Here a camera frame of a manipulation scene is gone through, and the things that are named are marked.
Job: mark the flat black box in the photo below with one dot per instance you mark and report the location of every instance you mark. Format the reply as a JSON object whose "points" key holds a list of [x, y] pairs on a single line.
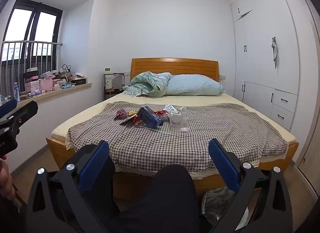
{"points": [[80, 81]]}

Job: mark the stack of pink boxes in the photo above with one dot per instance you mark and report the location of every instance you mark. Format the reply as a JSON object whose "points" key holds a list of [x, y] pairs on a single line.
{"points": [[32, 84]]}

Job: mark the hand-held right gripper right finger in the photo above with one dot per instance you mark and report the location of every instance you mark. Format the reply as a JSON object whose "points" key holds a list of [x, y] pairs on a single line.
{"points": [[225, 166]]}

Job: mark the leaf print trash bag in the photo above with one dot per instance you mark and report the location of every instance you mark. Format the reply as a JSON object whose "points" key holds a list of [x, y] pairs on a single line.
{"points": [[220, 203]]}

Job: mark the dark blue box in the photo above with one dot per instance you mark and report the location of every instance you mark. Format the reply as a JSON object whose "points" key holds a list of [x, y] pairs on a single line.
{"points": [[150, 119]]}

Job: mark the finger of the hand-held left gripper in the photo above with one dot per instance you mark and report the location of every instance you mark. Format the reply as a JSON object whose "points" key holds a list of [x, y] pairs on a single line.
{"points": [[23, 114], [8, 106]]}

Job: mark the pink cloth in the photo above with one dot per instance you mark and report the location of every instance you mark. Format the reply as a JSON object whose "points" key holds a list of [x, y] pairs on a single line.
{"points": [[121, 114]]}

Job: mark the plastic water bottle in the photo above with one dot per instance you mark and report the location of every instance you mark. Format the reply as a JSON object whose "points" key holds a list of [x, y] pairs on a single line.
{"points": [[16, 92]]}

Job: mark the white and black packet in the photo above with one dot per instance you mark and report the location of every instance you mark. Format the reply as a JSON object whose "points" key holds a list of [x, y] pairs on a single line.
{"points": [[170, 108]]}

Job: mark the green floral quilt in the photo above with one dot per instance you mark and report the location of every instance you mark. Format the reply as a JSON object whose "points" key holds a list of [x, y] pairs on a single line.
{"points": [[147, 82]]}

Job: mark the hanging white pouch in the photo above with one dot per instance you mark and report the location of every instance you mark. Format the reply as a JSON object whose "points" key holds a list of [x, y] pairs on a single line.
{"points": [[275, 52]]}

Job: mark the white bedside device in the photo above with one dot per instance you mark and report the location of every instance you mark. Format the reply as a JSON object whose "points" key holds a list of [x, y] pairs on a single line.
{"points": [[109, 83]]}

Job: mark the brown handbag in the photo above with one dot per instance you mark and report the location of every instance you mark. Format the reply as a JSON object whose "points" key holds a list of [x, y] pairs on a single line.
{"points": [[66, 74]]}

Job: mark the pink gift bag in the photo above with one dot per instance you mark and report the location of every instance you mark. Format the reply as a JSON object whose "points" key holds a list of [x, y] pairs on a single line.
{"points": [[46, 85]]}

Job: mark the person's black trousers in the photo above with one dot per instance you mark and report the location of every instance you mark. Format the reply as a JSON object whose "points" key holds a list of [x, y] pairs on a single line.
{"points": [[170, 198]]}

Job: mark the metal window railing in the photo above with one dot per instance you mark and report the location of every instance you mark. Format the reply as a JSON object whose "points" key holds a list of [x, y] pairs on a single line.
{"points": [[30, 52]]}

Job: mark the yellow snack packet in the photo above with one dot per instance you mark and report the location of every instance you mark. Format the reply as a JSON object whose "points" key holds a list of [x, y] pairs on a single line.
{"points": [[131, 114]]}

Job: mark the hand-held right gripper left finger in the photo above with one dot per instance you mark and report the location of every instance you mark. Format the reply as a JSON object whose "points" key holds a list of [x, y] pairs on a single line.
{"points": [[93, 168]]}

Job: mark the black framed window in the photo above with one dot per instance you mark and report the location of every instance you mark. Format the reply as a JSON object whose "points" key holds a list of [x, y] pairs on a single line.
{"points": [[37, 22]]}

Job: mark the clear plastic packaging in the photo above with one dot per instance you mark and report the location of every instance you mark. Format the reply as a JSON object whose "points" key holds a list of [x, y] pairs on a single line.
{"points": [[178, 120]]}

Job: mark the light blue pillow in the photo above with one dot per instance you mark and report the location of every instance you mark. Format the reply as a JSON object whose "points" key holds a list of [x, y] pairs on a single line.
{"points": [[195, 85]]}

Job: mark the black frame nightstand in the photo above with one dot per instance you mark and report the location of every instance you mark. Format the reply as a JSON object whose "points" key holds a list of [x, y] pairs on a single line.
{"points": [[117, 92]]}

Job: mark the white built-in wardrobe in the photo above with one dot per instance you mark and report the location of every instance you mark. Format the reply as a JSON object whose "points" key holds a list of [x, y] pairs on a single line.
{"points": [[262, 35]]}

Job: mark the person's left hand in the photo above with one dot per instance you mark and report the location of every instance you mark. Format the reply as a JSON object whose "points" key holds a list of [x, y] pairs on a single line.
{"points": [[5, 178]]}

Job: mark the cream mattress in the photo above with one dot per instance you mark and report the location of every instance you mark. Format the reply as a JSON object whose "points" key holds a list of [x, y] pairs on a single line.
{"points": [[82, 115]]}

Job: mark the red snack packet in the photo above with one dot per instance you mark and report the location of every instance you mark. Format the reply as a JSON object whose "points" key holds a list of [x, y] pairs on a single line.
{"points": [[137, 120]]}

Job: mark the wooden bed frame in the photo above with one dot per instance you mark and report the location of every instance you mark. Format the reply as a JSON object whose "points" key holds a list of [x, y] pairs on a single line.
{"points": [[140, 185]]}

